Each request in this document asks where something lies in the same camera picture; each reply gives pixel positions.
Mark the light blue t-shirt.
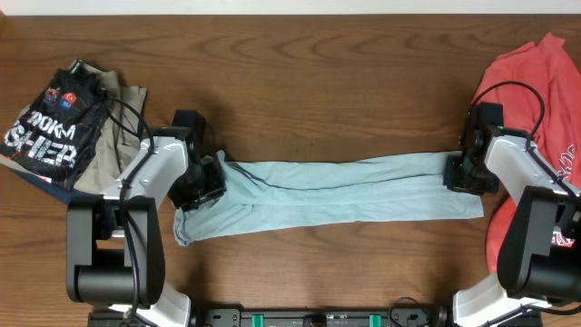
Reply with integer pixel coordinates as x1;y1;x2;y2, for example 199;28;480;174
173;151;484;246

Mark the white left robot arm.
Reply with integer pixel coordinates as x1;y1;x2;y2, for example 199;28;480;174
65;136;225;326

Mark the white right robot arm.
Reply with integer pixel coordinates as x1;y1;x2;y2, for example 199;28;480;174
444;127;580;326

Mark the beige folded garment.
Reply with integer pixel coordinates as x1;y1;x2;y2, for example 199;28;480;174
63;60;147;194

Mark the red printed t-shirt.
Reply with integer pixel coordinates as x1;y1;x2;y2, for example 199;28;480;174
470;31;581;273

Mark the navy folded garment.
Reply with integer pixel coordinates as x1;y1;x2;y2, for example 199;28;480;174
10;169;89;204

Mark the black printed folded shirt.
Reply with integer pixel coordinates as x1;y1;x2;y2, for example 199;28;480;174
1;66;119;191

